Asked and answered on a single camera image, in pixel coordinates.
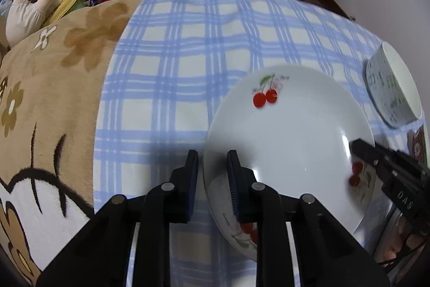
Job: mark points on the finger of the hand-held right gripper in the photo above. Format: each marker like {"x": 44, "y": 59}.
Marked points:
{"x": 369, "y": 152}

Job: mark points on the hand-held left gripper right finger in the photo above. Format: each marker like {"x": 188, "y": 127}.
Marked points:
{"x": 234, "y": 187}

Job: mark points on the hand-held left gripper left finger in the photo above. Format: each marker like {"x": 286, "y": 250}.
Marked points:
{"x": 192, "y": 186}

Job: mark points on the small red patterned bowl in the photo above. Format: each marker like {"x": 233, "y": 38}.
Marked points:
{"x": 418, "y": 147}

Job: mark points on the large white printed bowl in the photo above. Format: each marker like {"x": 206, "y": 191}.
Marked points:
{"x": 386, "y": 95}

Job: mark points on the white cherry print plate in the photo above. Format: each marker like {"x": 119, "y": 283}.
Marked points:
{"x": 295, "y": 139}

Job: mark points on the person's right hand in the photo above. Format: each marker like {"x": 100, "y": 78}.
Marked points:
{"x": 403, "y": 241}

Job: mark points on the blue plaid bed cloth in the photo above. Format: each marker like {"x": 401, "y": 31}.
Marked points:
{"x": 168, "y": 71}

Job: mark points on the brown floral blanket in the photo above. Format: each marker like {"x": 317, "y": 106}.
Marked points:
{"x": 67, "y": 88}

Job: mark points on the cream plush doll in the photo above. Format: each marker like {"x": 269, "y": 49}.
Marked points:
{"x": 23, "y": 18}

